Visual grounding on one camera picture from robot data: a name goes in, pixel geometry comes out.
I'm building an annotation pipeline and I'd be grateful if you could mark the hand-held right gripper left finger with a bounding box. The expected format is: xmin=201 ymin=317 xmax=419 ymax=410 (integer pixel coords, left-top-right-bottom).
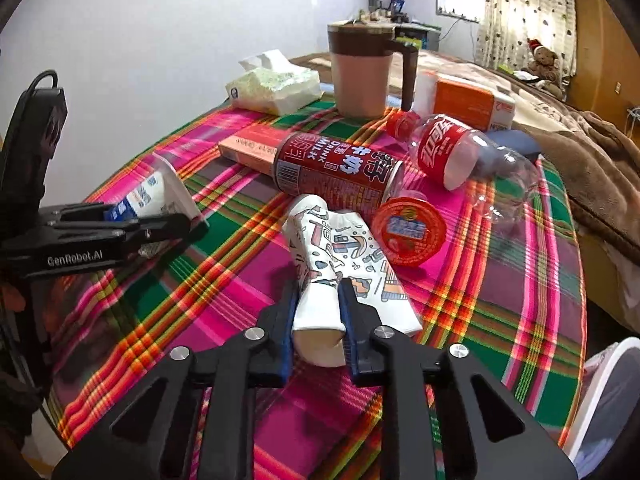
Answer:
xmin=52 ymin=276 xmax=301 ymax=480

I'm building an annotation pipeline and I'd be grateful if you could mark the heart print curtain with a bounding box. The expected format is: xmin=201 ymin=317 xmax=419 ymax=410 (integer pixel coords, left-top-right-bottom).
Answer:
xmin=474 ymin=0 xmax=579 ymax=82

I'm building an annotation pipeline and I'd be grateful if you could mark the beige thermos mug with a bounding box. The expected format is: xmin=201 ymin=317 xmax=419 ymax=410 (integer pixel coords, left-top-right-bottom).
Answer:
xmin=327 ymin=19 xmax=420 ymax=120

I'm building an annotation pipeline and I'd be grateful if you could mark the green white tissue pack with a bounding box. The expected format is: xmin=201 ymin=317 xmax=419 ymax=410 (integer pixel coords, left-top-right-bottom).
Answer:
xmin=225 ymin=49 xmax=321 ymax=116

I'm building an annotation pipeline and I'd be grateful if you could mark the pink plaid tablecloth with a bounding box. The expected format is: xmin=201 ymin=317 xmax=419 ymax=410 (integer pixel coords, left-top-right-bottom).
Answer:
xmin=47 ymin=94 xmax=589 ymax=480

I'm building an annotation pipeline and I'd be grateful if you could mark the cluttered grey desk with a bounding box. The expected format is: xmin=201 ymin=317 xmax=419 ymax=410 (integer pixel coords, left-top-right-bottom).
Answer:
xmin=357 ymin=9 xmax=442 ymax=54

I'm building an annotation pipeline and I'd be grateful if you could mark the clear red-label soda bottle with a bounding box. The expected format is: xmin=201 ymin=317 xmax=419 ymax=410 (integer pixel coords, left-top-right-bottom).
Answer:
xmin=385 ymin=111 xmax=542 ymax=224

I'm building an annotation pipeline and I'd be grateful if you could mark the wooden wardrobe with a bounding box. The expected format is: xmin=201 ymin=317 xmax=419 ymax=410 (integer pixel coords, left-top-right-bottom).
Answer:
xmin=569 ymin=0 xmax=640 ymax=127

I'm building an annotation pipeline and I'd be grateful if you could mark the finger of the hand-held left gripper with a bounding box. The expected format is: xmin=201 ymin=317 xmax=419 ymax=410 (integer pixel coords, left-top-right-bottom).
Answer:
xmin=114 ymin=213 xmax=211 ymax=259
xmin=41 ymin=201 xmax=142 ymax=229

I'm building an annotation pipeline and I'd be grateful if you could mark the brown teddy bear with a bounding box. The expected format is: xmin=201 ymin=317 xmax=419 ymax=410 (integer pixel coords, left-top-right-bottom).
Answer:
xmin=519 ymin=37 xmax=564 ymax=99

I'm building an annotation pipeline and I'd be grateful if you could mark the red milk can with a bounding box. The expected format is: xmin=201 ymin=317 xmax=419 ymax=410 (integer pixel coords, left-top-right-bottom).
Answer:
xmin=272 ymin=131 xmax=406 ymax=222

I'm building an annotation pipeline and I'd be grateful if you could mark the crushed white blue-label bottle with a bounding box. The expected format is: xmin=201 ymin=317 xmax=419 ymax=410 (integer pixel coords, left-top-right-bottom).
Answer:
xmin=106 ymin=154 xmax=202 ymax=257

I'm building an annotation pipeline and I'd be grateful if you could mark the crushed patterned paper cup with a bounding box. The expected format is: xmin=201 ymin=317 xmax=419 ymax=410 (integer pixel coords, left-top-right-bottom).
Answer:
xmin=281 ymin=193 xmax=422 ymax=368

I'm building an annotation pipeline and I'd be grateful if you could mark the white round trash bin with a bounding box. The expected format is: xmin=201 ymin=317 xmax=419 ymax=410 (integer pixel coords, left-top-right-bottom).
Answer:
xmin=564 ymin=335 xmax=640 ymax=480

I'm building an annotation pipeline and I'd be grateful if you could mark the brown fleece blanket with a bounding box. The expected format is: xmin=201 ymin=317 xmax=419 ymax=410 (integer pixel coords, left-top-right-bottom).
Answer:
xmin=524 ymin=104 xmax=640 ymax=262

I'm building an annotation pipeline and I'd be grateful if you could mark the orange white box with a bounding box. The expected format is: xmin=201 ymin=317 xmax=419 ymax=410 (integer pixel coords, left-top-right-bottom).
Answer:
xmin=414 ymin=72 xmax=517 ymax=134

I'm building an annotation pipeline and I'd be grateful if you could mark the flat pink box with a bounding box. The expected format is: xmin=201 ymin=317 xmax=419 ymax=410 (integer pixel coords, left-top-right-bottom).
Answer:
xmin=218 ymin=126 xmax=302 ymax=177

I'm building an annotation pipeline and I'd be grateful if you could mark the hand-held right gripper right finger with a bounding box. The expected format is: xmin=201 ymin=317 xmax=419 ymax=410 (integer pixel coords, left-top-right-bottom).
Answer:
xmin=337 ymin=279 xmax=579 ymax=480

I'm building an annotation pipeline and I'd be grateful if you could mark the orange jelly cup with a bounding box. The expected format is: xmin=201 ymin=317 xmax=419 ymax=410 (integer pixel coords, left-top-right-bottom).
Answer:
xmin=372 ymin=194 xmax=447 ymax=267

